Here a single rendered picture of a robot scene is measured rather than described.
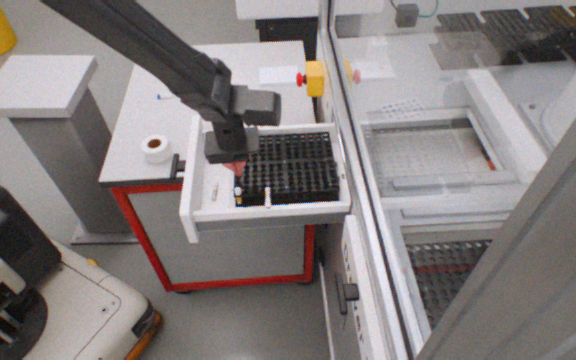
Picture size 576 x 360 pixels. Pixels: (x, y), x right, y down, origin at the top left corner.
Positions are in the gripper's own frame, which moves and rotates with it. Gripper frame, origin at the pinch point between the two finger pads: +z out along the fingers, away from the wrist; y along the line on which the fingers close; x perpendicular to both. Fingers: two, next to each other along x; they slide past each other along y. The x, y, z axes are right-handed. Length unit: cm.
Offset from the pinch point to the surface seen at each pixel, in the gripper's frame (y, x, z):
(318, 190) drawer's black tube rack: 16.1, -3.9, 3.8
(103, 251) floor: -73, 41, 90
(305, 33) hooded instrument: 22, 87, 22
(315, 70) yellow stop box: 20.1, 36.6, 3.2
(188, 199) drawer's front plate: -9.8, -6.2, -0.2
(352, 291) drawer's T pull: 19.0, -26.9, 2.6
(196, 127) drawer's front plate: -9.9, 14.7, 0.0
